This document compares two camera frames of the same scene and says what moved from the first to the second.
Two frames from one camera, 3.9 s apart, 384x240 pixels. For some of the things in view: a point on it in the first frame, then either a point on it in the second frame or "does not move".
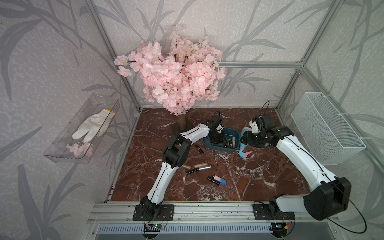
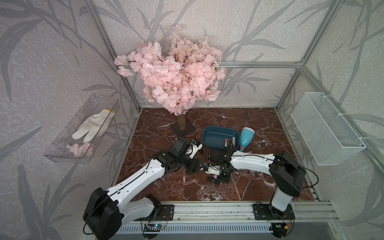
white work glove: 95,125 does not move
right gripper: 246,139 to 217,178
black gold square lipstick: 230,144 does not move
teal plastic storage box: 230,133 does not move
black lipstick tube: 212,179 does not move
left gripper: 221,141 to 192,168
